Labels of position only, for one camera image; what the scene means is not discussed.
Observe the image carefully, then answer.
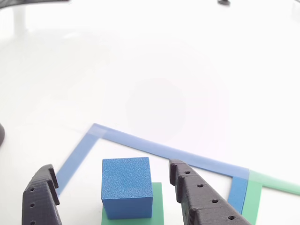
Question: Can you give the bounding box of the green cube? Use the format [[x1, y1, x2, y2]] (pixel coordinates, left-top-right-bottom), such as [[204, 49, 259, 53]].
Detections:
[[100, 182, 164, 225]]

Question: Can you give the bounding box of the small blue cube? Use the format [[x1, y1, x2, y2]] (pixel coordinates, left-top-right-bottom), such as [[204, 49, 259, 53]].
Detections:
[[101, 157, 154, 220]]

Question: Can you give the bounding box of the green tape square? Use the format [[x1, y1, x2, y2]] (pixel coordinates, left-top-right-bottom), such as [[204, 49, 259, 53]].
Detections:
[[240, 170, 300, 225]]

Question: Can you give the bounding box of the blue tape square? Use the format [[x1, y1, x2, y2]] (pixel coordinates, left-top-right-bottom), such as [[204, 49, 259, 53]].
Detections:
[[55, 122, 250, 215]]

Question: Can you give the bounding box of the dark grey curved bar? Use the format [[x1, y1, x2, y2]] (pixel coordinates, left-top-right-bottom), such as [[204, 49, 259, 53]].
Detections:
[[0, 0, 71, 10]]

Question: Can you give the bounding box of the white post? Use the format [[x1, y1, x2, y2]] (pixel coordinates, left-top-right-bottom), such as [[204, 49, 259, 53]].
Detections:
[[13, 6, 28, 36]]

